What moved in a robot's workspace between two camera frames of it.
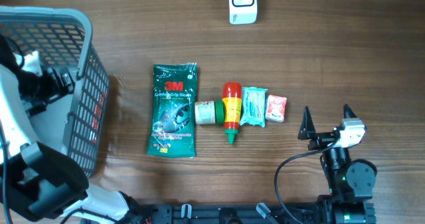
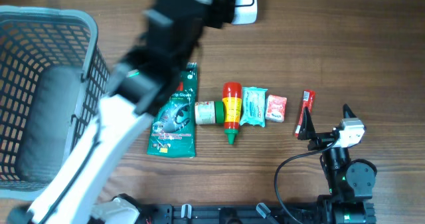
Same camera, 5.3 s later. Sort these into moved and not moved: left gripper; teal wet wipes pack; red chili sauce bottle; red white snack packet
Moved: left gripper
Not moved: red chili sauce bottle; red white snack packet; teal wet wipes pack
